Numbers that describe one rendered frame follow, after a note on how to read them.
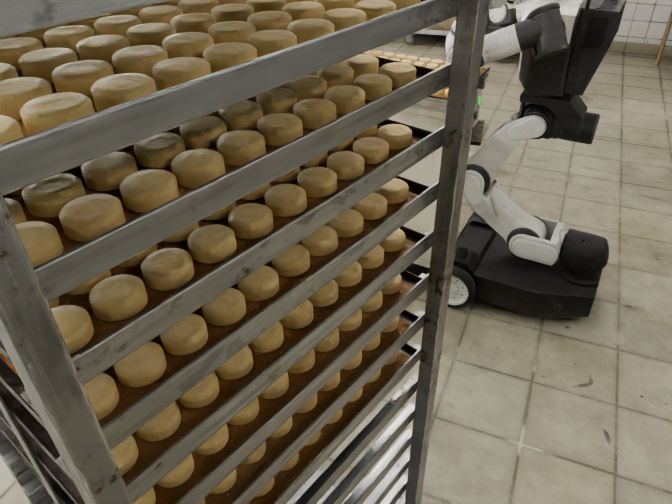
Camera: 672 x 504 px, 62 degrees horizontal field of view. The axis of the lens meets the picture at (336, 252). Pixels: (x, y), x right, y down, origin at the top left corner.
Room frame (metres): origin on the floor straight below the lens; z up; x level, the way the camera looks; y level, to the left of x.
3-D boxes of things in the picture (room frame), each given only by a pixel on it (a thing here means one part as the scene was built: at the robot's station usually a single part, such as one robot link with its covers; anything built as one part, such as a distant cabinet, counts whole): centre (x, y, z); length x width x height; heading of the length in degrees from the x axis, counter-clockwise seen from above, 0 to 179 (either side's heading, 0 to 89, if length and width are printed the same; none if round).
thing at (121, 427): (0.53, 0.04, 1.23); 0.64 x 0.03 x 0.03; 140
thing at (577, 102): (1.99, -0.85, 0.83); 0.28 x 0.13 x 0.18; 61
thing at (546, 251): (1.97, -0.87, 0.28); 0.21 x 0.20 x 0.13; 61
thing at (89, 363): (0.53, 0.04, 1.32); 0.64 x 0.03 x 0.03; 140
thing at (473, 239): (1.99, -0.85, 0.19); 0.64 x 0.52 x 0.33; 61
